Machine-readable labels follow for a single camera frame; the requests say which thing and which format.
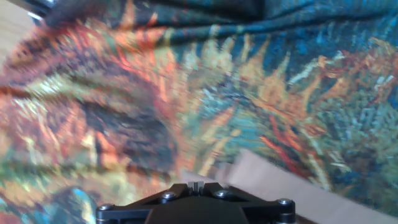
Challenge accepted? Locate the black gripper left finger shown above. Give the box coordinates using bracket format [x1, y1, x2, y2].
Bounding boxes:
[95, 180, 198, 224]

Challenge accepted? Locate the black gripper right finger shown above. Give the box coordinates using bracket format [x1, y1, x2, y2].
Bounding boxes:
[195, 180, 297, 224]

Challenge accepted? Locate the brown cardboard box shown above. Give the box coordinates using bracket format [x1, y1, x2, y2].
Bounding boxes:
[180, 148, 398, 224]

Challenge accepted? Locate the sunflower painting cloth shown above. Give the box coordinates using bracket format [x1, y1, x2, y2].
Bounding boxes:
[0, 0, 398, 224]

